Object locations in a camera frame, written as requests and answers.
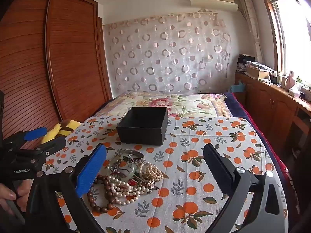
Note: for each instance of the floral bedsheet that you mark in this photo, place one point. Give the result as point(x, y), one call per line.
point(170, 102)

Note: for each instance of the stack of folded clothes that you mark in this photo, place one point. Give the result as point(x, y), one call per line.
point(245, 62)

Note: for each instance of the silver bangle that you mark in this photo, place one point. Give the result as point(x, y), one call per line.
point(136, 160)

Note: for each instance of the yellow striped cloth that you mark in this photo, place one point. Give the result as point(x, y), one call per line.
point(65, 127)

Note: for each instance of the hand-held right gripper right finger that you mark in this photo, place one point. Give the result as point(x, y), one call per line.
point(216, 168)

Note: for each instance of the patterned pipe cover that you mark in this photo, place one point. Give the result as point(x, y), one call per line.
point(249, 21)

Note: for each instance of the pale jade bangle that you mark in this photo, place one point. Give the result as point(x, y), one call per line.
point(133, 171)

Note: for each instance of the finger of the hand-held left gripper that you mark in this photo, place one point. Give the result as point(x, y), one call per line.
point(49, 146)
point(36, 133)

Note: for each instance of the black cardboard box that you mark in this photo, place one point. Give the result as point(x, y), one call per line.
point(142, 131)

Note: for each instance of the wooden slatted wardrobe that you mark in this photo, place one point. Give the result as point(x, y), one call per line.
point(73, 53)

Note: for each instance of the orange fruit print tablecloth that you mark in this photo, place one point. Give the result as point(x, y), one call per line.
point(194, 138)

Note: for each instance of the pink figurine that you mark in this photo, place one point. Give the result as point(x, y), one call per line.
point(290, 80)

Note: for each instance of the white tissue box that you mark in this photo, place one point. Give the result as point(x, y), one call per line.
point(294, 92)

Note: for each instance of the dark blue blanket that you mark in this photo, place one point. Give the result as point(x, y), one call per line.
point(234, 106)

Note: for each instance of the wooden frame window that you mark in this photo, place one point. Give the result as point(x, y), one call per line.
point(289, 29)

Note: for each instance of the person's left hand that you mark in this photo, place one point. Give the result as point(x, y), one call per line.
point(9, 194)

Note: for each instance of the teal plastic bag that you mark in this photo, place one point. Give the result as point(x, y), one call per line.
point(237, 87)

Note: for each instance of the circle pattern sheer curtain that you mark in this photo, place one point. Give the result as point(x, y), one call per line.
point(170, 53)

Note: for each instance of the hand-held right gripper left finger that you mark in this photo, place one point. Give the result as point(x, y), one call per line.
point(89, 172)

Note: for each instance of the wooden side cabinet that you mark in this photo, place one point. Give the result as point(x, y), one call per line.
point(267, 102)

